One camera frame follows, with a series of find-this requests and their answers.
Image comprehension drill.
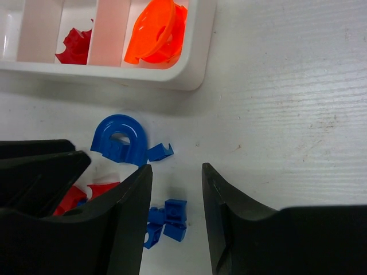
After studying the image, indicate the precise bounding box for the red curved lego piece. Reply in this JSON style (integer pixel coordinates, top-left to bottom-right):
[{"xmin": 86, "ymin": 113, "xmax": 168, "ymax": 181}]
[{"xmin": 55, "ymin": 27, "xmax": 92, "ymax": 65}]

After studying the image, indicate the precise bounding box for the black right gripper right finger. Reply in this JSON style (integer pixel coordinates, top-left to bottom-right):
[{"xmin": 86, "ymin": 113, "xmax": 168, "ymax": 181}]
[{"xmin": 202, "ymin": 163, "xmax": 366, "ymax": 274}]

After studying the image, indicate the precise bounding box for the white three-compartment sorting tray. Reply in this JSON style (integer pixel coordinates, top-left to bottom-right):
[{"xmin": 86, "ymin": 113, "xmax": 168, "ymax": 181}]
[{"xmin": 1, "ymin": 1, "xmax": 217, "ymax": 91}]

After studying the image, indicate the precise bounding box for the blue square lego brick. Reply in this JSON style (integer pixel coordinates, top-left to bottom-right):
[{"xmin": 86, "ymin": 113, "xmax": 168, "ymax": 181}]
[{"xmin": 144, "ymin": 223, "xmax": 163, "ymax": 249}]

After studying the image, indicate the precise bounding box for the small blue lego brick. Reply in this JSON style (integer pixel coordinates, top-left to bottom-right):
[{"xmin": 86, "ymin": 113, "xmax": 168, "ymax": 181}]
[{"xmin": 165, "ymin": 199, "xmax": 187, "ymax": 224}]

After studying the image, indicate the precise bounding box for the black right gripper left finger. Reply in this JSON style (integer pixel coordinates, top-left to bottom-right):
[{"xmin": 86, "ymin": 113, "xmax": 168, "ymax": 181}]
[{"xmin": 1, "ymin": 164, "xmax": 153, "ymax": 274}]

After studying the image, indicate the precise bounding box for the small blue lego clip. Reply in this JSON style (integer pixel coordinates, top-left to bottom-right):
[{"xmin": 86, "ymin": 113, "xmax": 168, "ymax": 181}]
[{"xmin": 147, "ymin": 143, "xmax": 174, "ymax": 162}]

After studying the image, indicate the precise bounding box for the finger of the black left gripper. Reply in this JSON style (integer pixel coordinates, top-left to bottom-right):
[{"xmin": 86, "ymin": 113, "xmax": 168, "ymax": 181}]
[
  {"xmin": 1, "ymin": 151, "xmax": 91, "ymax": 217},
  {"xmin": 1, "ymin": 139, "xmax": 76, "ymax": 159}
]

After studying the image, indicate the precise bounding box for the red lego half cylinder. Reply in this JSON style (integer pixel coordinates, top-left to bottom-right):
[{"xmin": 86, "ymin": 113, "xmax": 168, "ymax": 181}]
[{"xmin": 53, "ymin": 186, "xmax": 88, "ymax": 216}]

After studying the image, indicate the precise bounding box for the red lego curved slope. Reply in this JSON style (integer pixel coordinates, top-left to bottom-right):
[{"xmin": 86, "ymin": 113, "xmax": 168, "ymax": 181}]
[{"xmin": 88, "ymin": 182, "xmax": 120, "ymax": 201}]

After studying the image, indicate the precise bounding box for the blue lego arch piece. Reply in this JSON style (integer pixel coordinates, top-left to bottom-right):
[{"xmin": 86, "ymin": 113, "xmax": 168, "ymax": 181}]
[{"xmin": 90, "ymin": 114, "xmax": 147, "ymax": 167}]

